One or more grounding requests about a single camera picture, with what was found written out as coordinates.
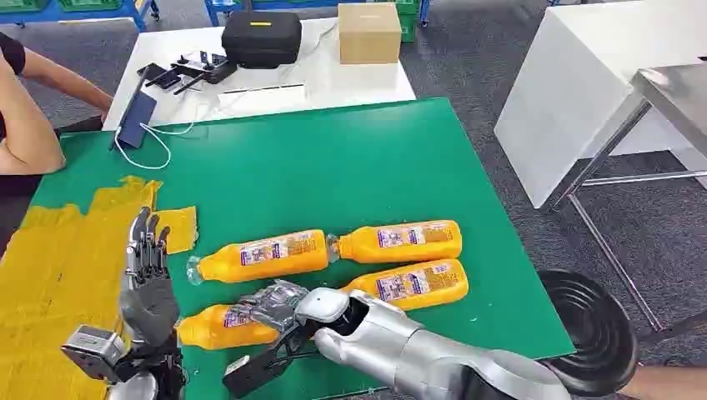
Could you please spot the steel table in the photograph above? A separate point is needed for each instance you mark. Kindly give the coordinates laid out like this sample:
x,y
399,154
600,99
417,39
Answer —
x,y
674,88

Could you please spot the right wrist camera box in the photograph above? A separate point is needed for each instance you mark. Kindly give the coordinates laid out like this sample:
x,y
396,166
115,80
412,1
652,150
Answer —
x,y
251,375

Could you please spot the black round stool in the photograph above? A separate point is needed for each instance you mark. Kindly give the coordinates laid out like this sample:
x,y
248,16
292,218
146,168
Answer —
x,y
591,331

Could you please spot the green crate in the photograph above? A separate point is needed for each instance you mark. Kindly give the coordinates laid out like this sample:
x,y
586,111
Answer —
x,y
407,27
22,4
88,4

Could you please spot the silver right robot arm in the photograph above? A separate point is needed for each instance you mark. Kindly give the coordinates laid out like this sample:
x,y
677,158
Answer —
x,y
386,342

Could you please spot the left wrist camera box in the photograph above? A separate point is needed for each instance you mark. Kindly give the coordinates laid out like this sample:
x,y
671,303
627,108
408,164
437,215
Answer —
x,y
91,350

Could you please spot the orange drink bottle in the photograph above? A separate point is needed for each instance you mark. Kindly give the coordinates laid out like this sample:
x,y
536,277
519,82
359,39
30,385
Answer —
x,y
265,256
397,243
425,284
210,328

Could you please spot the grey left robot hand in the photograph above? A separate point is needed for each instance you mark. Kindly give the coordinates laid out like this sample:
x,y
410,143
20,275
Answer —
x,y
148,303

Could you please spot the cardboard box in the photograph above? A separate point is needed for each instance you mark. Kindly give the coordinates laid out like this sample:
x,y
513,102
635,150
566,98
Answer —
x,y
369,36

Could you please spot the black controller device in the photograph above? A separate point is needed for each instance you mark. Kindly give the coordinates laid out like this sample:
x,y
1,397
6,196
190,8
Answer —
x,y
212,69

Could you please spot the dark blue phone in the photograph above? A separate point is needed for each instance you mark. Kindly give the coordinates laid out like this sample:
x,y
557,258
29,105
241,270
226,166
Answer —
x,y
137,119

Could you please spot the black carrying case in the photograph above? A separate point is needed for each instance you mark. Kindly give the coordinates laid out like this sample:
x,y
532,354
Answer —
x,y
262,38

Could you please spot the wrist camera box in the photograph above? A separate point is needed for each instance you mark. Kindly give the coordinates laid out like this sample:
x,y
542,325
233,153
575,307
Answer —
x,y
91,350
251,375

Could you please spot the blue rack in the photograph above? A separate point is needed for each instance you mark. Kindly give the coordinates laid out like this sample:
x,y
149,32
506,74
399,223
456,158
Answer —
x,y
83,16
212,8

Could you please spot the white table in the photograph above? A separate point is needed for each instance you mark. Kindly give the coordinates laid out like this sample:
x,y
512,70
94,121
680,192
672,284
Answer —
x,y
342,83

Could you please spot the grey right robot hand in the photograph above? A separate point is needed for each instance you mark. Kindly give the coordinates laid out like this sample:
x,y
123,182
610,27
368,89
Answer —
x,y
273,306

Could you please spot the yellow sheet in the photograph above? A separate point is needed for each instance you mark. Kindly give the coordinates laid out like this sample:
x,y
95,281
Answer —
x,y
55,276

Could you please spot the person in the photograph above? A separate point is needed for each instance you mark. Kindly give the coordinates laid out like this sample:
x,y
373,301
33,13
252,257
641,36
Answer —
x,y
22,127

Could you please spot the white cabinet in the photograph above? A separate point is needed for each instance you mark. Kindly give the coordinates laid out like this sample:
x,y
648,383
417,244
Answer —
x,y
563,83

